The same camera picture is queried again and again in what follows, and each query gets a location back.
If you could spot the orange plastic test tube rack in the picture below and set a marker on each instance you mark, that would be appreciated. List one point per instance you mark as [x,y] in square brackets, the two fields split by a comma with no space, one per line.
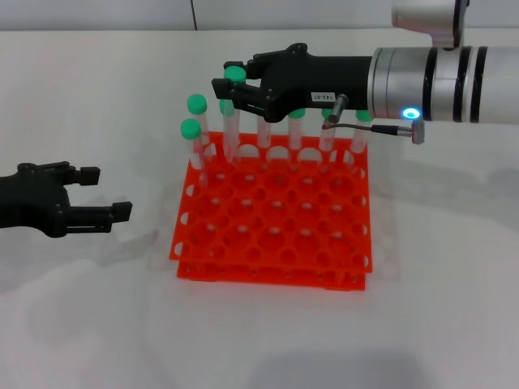
[259,221]

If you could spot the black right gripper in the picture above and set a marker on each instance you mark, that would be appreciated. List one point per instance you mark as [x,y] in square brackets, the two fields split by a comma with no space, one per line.
[316,77]

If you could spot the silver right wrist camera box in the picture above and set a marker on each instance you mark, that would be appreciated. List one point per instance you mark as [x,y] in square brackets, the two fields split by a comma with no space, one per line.
[421,14]

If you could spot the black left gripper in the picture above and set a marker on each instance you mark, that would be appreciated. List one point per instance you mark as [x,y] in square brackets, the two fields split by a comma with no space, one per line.
[32,198]

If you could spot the green-capped clear test tube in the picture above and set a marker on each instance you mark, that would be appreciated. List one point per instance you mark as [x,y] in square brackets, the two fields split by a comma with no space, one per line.
[263,133]
[359,139]
[296,129]
[190,129]
[222,106]
[235,75]
[197,103]
[326,138]

